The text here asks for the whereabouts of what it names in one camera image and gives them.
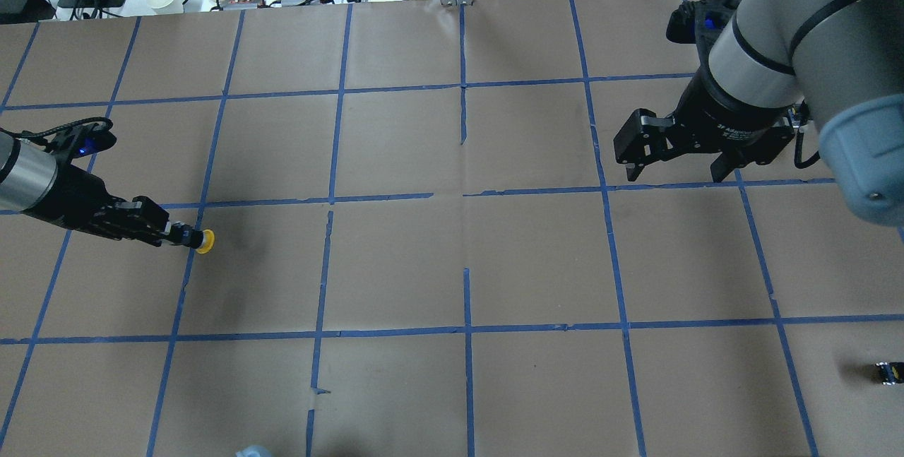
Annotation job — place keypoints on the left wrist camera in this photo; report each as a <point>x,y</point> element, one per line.
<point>79,138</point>

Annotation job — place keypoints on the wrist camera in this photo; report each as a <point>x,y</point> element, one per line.
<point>79,138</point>
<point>700,22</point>

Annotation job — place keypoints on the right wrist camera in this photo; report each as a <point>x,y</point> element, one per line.
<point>700,22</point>

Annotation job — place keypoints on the brown paper table cover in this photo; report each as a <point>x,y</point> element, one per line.
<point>425,247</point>

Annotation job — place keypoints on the white paper cup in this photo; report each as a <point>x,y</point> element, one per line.
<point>166,7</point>

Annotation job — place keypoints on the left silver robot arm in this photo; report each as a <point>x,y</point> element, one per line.
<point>39,180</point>

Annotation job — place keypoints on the yellow push button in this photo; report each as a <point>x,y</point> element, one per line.
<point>181,234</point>

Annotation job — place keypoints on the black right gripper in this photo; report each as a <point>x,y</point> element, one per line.
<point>722,116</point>

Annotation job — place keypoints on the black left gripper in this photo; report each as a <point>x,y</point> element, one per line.
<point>79,200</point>

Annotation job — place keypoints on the small black switch block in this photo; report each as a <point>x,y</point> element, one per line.
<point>890,373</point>

